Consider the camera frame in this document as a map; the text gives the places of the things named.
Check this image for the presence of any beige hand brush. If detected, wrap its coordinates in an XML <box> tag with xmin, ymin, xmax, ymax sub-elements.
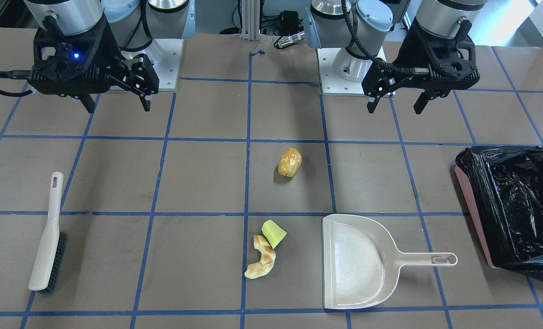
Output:
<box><xmin>28</xmin><ymin>171</ymin><xmax>68</xmax><ymax>294</ymax></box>

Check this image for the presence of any silver cable connector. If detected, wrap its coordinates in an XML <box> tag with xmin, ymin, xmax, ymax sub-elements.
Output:
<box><xmin>273</xmin><ymin>31</ymin><xmax>305</xmax><ymax>50</ymax></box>

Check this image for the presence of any beige plastic dustpan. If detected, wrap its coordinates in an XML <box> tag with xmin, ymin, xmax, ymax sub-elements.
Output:
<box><xmin>322</xmin><ymin>214</ymin><xmax>458</xmax><ymax>310</ymax></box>

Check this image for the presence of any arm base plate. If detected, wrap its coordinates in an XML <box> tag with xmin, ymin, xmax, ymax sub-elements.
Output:
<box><xmin>121</xmin><ymin>39</ymin><xmax>184</xmax><ymax>91</ymax></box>
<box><xmin>317</xmin><ymin>48</ymin><xmax>372</xmax><ymax>96</ymax></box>

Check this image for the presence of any pink bin with black bag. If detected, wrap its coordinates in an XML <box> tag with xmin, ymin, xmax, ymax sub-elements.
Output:
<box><xmin>455</xmin><ymin>146</ymin><xmax>543</xmax><ymax>282</ymax></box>

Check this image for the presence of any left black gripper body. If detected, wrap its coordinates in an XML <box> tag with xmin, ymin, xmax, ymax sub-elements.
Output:
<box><xmin>367</xmin><ymin>18</ymin><xmax>478</xmax><ymax>92</ymax></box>

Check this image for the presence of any aluminium frame post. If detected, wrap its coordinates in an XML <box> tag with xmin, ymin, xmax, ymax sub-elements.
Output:
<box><xmin>239</xmin><ymin>0</ymin><xmax>262</xmax><ymax>42</ymax></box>

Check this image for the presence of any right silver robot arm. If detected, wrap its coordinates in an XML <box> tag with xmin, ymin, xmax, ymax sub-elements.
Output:
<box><xmin>25</xmin><ymin>0</ymin><xmax>195</xmax><ymax>114</ymax></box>

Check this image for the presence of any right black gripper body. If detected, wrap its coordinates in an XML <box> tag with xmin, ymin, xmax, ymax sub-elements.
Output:
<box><xmin>27</xmin><ymin>15</ymin><xmax>131</xmax><ymax>96</ymax></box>

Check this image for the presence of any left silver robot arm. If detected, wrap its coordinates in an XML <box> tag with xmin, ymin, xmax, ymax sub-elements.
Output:
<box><xmin>303</xmin><ymin>0</ymin><xmax>485</xmax><ymax>114</ymax></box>

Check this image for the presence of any black power adapter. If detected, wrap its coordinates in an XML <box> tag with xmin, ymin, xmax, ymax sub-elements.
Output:
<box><xmin>278</xmin><ymin>10</ymin><xmax>299</xmax><ymax>32</ymax></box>

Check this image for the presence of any yellow-brown bread roll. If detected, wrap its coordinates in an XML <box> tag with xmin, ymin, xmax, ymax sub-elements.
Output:
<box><xmin>278</xmin><ymin>148</ymin><xmax>303</xmax><ymax>178</ymax></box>

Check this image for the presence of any yellow-green sponge wedge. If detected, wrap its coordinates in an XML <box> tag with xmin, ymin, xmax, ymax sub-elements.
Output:
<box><xmin>261</xmin><ymin>219</ymin><xmax>287</xmax><ymax>249</ymax></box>

